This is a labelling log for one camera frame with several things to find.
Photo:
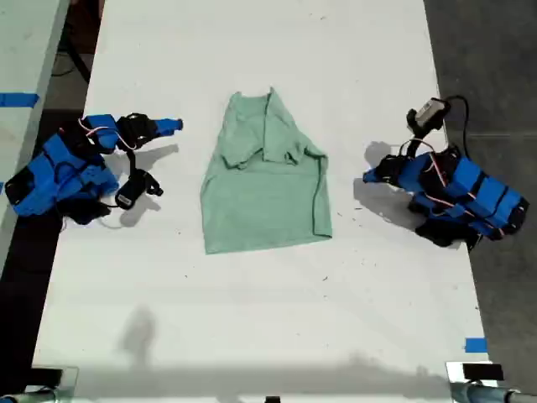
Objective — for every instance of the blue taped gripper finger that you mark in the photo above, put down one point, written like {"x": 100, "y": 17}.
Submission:
{"x": 163, "y": 132}
{"x": 372, "y": 179}
{"x": 168, "y": 124}
{"x": 372, "y": 171}

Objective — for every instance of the pale green T-shirt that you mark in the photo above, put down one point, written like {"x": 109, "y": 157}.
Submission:
{"x": 260, "y": 201}

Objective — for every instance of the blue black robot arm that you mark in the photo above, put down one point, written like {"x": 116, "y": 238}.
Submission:
{"x": 63, "y": 168}
{"x": 470, "y": 193}

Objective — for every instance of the long blue tape strip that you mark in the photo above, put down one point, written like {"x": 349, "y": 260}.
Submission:
{"x": 17, "y": 100}

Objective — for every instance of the pale side table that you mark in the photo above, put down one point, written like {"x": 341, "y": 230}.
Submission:
{"x": 25, "y": 46}

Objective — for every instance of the short blue tape strip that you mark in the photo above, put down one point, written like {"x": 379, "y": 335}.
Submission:
{"x": 476, "y": 345}

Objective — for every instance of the shiny metal plate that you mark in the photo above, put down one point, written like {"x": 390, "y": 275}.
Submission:
{"x": 71, "y": 380}
{"x": 454, "y": 373}

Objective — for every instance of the small black box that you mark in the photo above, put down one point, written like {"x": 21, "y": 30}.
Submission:
{"x": 272, "y": 399}

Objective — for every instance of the grey metal tube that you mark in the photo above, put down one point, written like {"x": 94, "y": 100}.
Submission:
{"x": 25, "y": 398}
{"x": 486, "y": 394}

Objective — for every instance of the black camera stalk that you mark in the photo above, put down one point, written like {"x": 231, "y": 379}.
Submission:
{"x": 133, "y": 161}
{"x": 415, "y": 142}

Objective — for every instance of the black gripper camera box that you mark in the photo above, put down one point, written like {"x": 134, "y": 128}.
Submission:
{"x": 430, "y": 111}
{"x": 134, "y": 189}

